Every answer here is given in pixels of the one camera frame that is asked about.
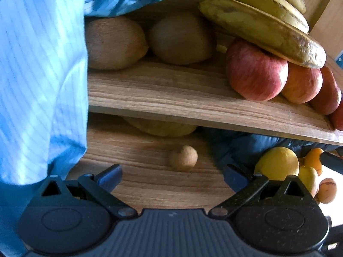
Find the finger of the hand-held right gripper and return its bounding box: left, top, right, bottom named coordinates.
left=320, top=151, right=343, bottom=176

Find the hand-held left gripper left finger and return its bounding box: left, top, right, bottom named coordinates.
left=39, top=164, right=138, bottom=219

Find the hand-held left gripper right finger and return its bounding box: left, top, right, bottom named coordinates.
left=208, top=164, right=313, bottom=219

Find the tan fruit with brown marks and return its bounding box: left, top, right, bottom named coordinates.
left=316, top=178, right=337, bottom=204

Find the small orange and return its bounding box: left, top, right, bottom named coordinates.
left=303, top=148, right=325, bottom=176

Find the small yellow fruit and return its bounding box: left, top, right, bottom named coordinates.
left=297, top=165, right=320, bottom=197

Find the dark blue quilted jacket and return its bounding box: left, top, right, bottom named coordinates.
left=202, top=127, right=343, bottom=172

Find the red apple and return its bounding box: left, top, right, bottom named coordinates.
left=281, top=62, right=323, bottom=104
left=225, top=38, right=289, bottom=102
left=309, top=66, right=342, bottom=115
left=329, top=94, right=343, bottom=131

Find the yellow lemon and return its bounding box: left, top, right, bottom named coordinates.
left=254, top=147, right=300, bottom=181

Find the small brown round fruit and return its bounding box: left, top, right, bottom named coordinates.
left=169, top=145, right=199, bottom=172

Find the pale yellow fruit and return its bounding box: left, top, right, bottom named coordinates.
left=124, top=116, right=198, bottom=137

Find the wooden shelf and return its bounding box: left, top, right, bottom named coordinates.
left=84, top=0, right=343, bottom=146

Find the light blue striped garment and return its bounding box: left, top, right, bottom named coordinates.
left=0, top=0, right=179, bottom=257

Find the brown kiwi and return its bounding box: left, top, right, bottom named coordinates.
left=85, top=16, right=149, bottom=70
left=147, top=13, right=216, bottom=65

